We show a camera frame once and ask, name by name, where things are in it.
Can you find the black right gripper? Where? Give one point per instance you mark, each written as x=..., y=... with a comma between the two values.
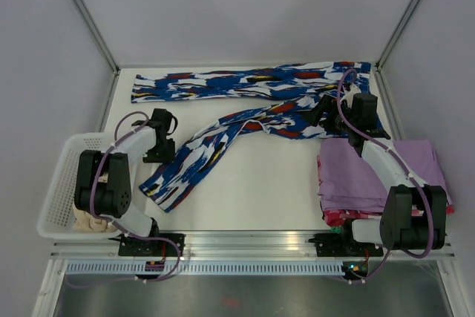
x=328, y=104

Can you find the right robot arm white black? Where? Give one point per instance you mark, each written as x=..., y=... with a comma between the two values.
x=414, y=215

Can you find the green folded garment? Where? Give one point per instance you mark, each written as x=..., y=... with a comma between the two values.
x=337, y=229

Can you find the blue patterned trousers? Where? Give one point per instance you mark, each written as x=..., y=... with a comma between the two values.
x=292, y=90

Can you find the cream crumpled garment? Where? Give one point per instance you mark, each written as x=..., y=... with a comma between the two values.
x=85, y=221

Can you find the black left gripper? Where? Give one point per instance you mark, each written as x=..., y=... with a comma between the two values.
x=168, y=158

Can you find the white perforated plastic basket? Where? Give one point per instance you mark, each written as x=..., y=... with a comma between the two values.
x=57, y=219

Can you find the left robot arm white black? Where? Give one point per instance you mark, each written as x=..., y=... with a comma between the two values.
x=103, y=194

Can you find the aluminium frame post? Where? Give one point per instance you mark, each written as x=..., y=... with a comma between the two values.
x=401, y=25
x=96, y=35

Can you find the pink patterned folded trousers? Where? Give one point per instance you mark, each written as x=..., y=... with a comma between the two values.
x=341, y=217

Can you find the left aluminium frame post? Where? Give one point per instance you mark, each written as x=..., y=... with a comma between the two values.
x=96, y=35

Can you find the right aluminium frame post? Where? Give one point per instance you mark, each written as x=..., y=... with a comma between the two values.
x=401, y=25

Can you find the white slotted cable duct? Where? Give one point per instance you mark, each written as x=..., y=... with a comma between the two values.
x=324, y=268

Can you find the aluminium mounting rail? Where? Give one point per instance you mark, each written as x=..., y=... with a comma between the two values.
x=211, y=245

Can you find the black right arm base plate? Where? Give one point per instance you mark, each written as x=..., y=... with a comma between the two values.
x=336, y=246

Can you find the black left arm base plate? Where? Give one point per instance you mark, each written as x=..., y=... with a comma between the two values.
x=133, y=247

